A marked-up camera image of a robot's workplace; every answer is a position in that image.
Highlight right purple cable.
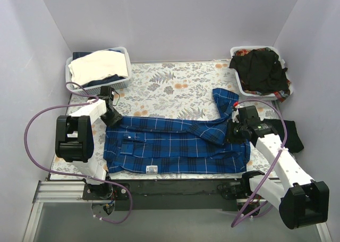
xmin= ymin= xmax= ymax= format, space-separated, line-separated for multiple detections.
xmin=231 ymin=99 xmax=290 ymax=227

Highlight aluminium frame rail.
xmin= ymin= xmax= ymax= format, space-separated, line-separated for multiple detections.
xmin=33 ymin=181 xmax=85 ymax=203

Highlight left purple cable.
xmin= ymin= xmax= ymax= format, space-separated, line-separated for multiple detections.
xmin=23 ymin=81 xmax=133 ymax=225

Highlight left white plastic basket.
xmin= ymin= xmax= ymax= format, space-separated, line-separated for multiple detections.
xmin=65 ymin=46 xmax=133 ymax=96

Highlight white plastic basket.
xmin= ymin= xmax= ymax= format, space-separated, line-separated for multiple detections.
xmin=65 ymin=46 xmax=133 ymax=96
xmin=230 ymin=46 xmax=293 ymax=102

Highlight floral patterned table mat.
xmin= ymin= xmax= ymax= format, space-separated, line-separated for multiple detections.
xmin=51 ymin=61 xmax=270 ymax=181

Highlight purple cable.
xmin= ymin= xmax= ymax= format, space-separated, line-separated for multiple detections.
xmin=231 ymin=99 xmax=290 ymax=227
xmin=23 ymin=81 xmax=133 ymax=225

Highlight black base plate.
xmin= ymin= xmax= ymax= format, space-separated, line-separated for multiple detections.
xmin=82 ymin=178 xmax=269 ymax=211

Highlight black crumpled shirt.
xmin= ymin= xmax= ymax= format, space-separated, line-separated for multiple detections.
xmin=229 ymin=49 xmax=290 ymax=94

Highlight right white plastic basket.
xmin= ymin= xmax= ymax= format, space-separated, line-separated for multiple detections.
xmin=230 ymin=46 xmax=293 ymax=102

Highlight folded black shirt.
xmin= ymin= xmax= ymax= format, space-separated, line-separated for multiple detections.
xmin=268 ymin=119 xmax=304 ymax=154

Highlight blue plaid long sleeve shirt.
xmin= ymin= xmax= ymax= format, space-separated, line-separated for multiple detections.
xmin=103 ymin=88 xmax=251 ymax=174

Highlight folded white shirt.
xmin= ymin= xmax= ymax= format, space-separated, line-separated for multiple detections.
xmin=69 ymin=49 xmax=129 ymax=88

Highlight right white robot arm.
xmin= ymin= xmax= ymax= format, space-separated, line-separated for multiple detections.
xmin=226 ymin=103 xmax=329 ymax=229

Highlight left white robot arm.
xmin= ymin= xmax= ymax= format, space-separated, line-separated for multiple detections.
xmin=55 ymin=86 xmax=122 ymax=199

